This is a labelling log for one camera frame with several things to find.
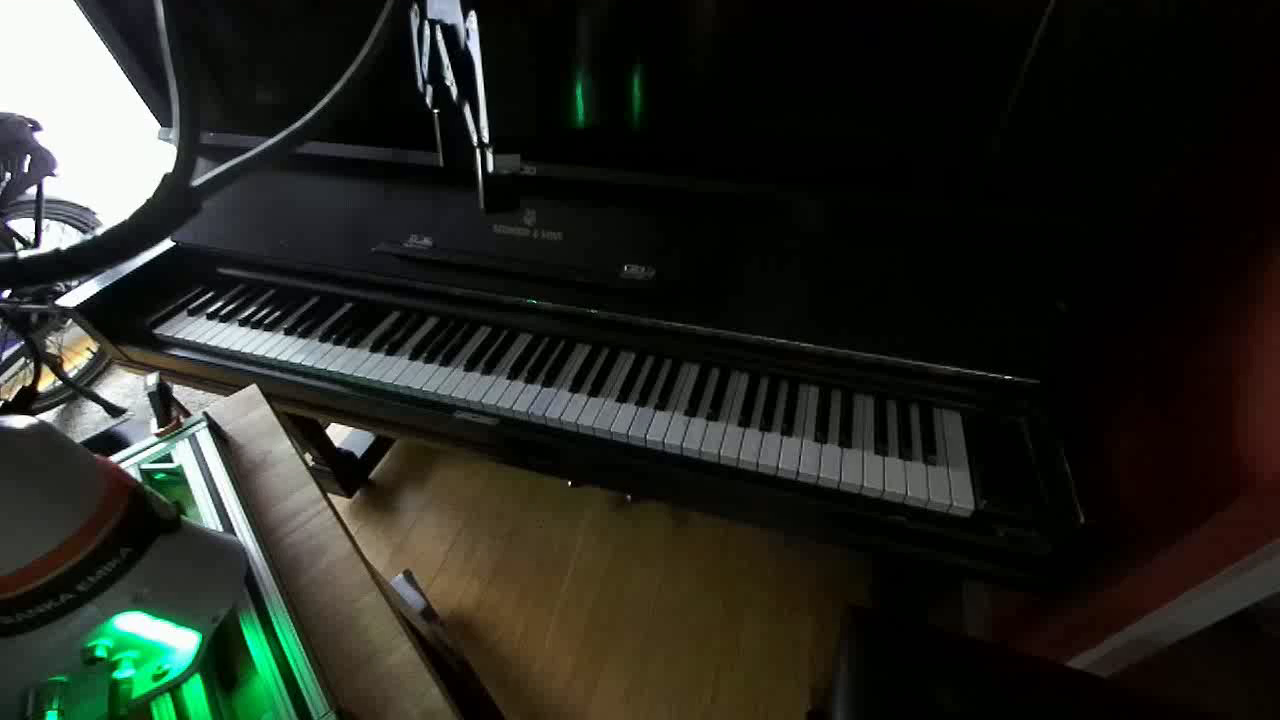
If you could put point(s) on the black piano bench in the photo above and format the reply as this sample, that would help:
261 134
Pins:
909 671

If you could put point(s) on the white robot base green light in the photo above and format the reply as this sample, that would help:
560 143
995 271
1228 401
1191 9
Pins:
99 578

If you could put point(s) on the black upright piano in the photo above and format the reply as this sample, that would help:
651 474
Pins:
859 271

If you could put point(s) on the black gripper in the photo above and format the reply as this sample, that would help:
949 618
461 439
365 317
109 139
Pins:
501 179

